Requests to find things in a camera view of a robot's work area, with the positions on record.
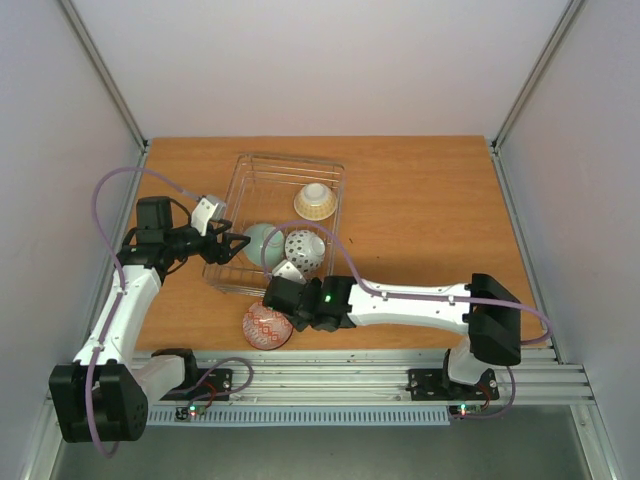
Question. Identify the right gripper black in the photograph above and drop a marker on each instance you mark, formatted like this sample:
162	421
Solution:
279	296

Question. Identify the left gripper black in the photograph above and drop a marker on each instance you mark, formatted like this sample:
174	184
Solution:
223	255

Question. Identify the plain mint green bowl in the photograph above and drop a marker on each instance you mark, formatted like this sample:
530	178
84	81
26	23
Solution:
265	244

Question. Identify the red white patterned bowl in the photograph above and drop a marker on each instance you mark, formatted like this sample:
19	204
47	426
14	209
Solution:
306	250

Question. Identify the wire dish rack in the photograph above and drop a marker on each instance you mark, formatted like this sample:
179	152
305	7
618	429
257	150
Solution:
262	190

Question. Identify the blue yellow patterned bowl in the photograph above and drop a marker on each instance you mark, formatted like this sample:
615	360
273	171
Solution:
315	202

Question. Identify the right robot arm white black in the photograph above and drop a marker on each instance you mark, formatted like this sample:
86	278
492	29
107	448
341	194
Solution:
482	312

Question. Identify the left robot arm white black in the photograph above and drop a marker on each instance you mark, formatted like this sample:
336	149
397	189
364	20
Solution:
97	396

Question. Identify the red geometric patterned bowl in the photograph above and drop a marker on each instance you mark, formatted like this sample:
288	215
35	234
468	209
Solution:
264	328

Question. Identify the left controller board with leds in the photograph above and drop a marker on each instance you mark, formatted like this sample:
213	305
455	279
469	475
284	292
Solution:
189	413

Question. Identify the controller board with leds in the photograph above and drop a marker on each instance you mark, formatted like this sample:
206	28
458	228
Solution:
189	413
466	410

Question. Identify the right controller board with leds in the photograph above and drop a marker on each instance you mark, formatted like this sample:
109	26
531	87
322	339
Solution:
466	410

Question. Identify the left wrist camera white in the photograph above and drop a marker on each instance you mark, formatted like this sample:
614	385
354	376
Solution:
209	208

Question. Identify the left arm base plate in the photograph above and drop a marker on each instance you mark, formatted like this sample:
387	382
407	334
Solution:
219	381

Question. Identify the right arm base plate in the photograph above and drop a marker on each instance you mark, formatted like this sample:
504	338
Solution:
431	385

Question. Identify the slotted cable duct grey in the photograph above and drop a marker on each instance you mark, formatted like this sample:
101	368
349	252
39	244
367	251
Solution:
272	416

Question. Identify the aluminium rail frame front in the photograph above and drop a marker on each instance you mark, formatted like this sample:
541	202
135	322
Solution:
380	377

